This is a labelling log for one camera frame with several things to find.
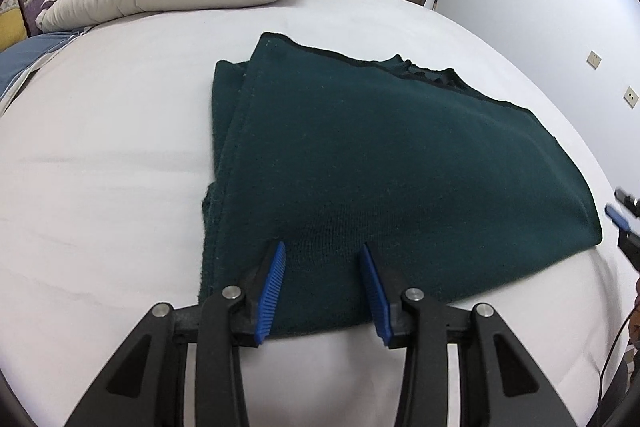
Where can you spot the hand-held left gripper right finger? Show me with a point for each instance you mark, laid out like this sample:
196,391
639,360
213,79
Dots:
377,302

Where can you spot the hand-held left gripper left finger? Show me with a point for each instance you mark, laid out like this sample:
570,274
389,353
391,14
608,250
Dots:
270,297

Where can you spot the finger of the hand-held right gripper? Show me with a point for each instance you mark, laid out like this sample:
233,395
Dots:
629,198
617,217

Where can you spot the dark green sweater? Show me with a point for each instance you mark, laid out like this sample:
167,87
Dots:
375,157

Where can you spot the blue pillow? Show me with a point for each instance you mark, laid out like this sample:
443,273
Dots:
25,57

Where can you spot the yellow patterned cushion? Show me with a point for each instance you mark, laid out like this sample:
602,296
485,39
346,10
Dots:
10,29

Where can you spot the beige wall socket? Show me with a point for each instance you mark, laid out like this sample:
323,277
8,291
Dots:
593,60
631,96

